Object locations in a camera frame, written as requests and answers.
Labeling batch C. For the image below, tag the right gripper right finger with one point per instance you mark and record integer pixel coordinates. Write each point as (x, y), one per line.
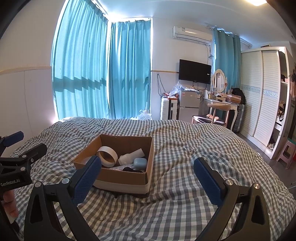
(252, 221)

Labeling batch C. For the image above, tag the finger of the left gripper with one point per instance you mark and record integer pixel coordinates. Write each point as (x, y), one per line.
(10, 140)
(11, 166)

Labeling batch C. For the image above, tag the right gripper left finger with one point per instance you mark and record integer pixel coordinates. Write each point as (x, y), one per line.
(42, 222)

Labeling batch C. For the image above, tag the white tape roll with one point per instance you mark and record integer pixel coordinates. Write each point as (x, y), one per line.
(108, 156)

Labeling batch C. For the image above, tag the white tube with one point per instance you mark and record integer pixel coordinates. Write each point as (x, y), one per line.
(120, 168)

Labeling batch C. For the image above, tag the black round lid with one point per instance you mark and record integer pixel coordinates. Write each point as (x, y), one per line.
(128, 169)

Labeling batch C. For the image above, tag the white plastic bottle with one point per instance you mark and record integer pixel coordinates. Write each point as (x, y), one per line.
(129, 158)

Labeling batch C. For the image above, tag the light blue earbuds case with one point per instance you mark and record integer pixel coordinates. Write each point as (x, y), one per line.
(140, 164)

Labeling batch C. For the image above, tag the person's left hand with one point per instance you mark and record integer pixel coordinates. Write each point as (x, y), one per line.
(9, 203)

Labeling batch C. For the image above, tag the pink plastic stool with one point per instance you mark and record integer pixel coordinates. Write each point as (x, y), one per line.
(287, 153)

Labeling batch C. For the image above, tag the checkered bed duvet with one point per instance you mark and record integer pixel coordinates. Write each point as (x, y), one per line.
(177, 208)

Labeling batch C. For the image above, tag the brown cardboard box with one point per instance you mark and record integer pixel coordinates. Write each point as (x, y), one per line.
(115, 180)

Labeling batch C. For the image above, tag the wooden chair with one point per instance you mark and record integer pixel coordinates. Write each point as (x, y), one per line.
(212, 117)

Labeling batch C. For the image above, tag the large blue curtain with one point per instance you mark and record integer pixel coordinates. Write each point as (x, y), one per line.
(100, 69)

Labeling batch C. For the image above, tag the white dressing table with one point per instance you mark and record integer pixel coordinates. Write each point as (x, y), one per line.
(233, 106)

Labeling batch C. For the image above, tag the clear plastic bag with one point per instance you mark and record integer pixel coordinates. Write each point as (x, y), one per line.
(144, 115)

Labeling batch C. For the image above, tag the black bag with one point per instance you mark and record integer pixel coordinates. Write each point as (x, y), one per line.
(239, 92)

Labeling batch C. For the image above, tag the white sliding wardrobe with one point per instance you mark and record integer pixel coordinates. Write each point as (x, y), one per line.
(265, 82)

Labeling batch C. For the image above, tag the silver mini fridge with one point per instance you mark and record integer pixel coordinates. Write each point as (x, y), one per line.
(189, 102)

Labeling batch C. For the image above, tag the white suitcase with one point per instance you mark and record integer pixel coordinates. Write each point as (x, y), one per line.
(169, 107)

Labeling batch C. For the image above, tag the oval vanity mirror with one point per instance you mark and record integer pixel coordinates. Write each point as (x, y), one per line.
(218, 82)

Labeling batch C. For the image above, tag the small blue curtain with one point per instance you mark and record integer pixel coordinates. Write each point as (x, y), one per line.
(228, 56)

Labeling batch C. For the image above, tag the white air conditioner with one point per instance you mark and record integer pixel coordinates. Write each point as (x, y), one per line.
(192, 35)

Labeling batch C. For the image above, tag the black wall television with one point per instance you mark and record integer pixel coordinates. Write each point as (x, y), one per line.
(194, 71)

